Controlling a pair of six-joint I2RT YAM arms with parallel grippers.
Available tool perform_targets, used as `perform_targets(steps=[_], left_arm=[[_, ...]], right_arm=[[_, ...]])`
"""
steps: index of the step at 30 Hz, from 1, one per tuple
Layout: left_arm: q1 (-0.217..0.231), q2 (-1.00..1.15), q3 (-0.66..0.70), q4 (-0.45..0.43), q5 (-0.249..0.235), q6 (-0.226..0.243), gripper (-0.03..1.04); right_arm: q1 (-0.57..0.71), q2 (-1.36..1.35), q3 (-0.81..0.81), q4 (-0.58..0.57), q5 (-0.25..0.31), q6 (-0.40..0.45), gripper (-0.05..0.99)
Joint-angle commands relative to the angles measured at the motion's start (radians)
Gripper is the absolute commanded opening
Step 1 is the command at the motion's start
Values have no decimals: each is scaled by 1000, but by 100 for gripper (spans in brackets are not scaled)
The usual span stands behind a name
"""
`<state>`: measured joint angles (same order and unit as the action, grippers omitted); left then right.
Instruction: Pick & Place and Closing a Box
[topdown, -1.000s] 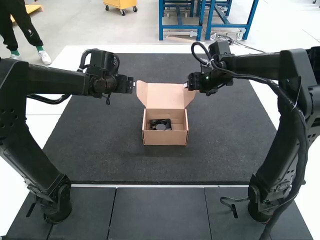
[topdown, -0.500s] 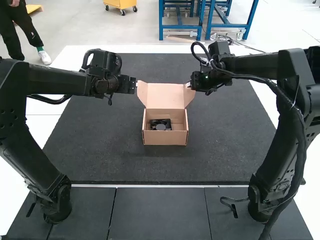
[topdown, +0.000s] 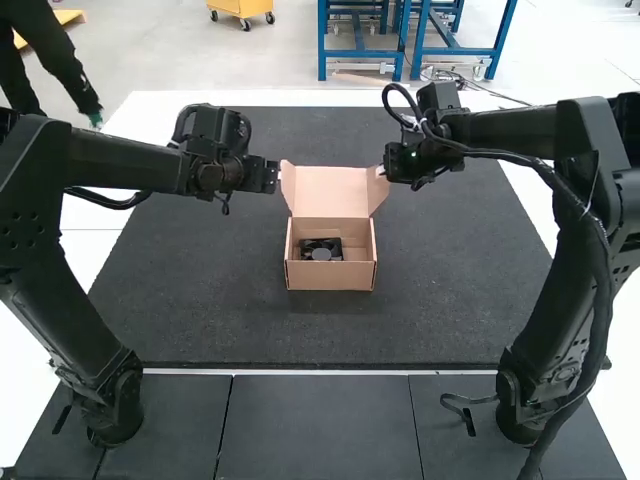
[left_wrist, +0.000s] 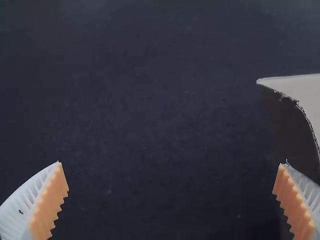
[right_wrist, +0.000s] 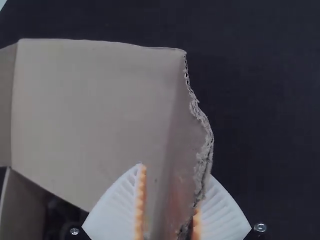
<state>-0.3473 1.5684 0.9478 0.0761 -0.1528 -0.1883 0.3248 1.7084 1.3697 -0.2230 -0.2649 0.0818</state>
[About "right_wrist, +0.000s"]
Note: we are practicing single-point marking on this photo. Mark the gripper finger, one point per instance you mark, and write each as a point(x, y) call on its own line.
point(117, 207)
point(222, 215)

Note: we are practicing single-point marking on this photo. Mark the black square fan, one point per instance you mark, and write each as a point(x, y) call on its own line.
point(58, 210)

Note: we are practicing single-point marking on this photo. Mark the cardboard box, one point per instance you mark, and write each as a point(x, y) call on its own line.
point(95, 112)

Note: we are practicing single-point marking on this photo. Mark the black mat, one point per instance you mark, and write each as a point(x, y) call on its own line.
point(262, 100)

